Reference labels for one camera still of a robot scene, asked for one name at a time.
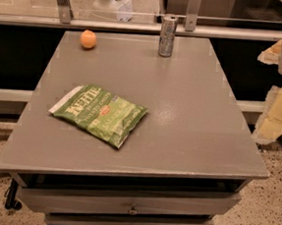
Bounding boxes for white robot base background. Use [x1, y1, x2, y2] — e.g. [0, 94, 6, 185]
[90, 0, 133, 23]

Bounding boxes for orange fruit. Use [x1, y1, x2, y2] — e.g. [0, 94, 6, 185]
[81, 29, 97, 49]

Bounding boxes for metal railing frame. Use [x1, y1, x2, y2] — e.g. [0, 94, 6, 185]
[0, 0, 282, 41]

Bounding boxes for lower grey drawer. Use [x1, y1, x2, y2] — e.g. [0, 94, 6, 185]
[45, 214, 213, 225]

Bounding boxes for green kettle chips bag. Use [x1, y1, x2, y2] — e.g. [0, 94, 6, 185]
[49, 84, 148, 149]

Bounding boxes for upper grey drawer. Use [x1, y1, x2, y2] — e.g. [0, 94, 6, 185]
[15, 173, 243, 225]

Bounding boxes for black caster wheel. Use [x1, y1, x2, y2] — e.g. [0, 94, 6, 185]
[5, 179, 23, 210]

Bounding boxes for grey drawer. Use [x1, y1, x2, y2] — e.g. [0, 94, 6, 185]
[45, 214, 213, 225]
[15, 173, 243, 225]

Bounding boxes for grey drawer cabinet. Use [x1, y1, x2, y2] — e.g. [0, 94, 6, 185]
[0, 31, 268, 225]

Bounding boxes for silver blue redbull can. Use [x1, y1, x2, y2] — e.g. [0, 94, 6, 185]
[158, 14, 178, 58]

